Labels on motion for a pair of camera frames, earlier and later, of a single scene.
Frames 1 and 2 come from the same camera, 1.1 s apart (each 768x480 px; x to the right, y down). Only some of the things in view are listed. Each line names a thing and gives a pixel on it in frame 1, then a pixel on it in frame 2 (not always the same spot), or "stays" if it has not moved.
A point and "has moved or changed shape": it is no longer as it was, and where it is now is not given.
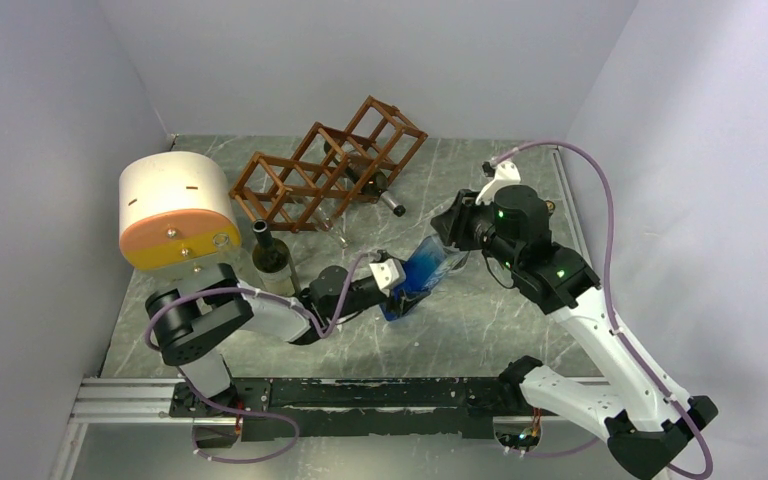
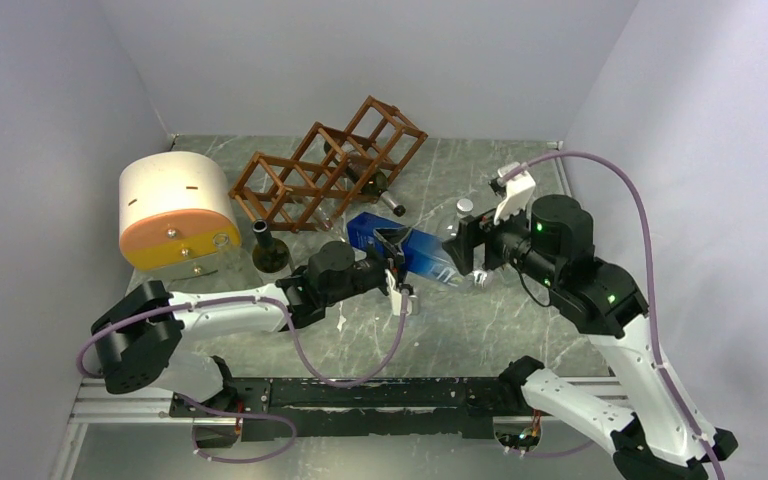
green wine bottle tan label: [363, 172] stays
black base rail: [334, 408] stays
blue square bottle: [429, 260] has moved or changed shape
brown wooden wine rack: [331, 170] stays
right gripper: [453, 224] -> [483, 230]
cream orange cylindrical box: [176, 210] stays
